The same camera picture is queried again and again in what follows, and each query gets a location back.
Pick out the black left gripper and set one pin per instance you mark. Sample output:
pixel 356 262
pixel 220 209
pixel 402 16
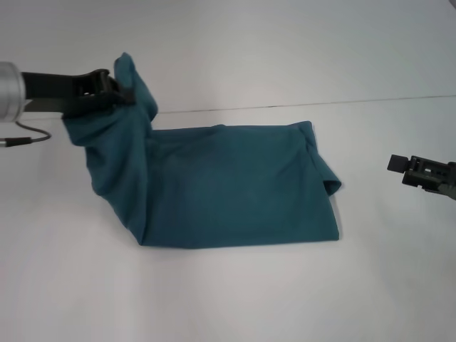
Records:
pixel 64 90

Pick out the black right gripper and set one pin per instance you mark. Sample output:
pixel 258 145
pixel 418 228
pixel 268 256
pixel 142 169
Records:
pixel 431 174

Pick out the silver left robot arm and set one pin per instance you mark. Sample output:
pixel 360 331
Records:
pixel 10 90

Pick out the blue t-shirt with pink print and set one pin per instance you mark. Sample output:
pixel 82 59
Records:
pixel 213 185

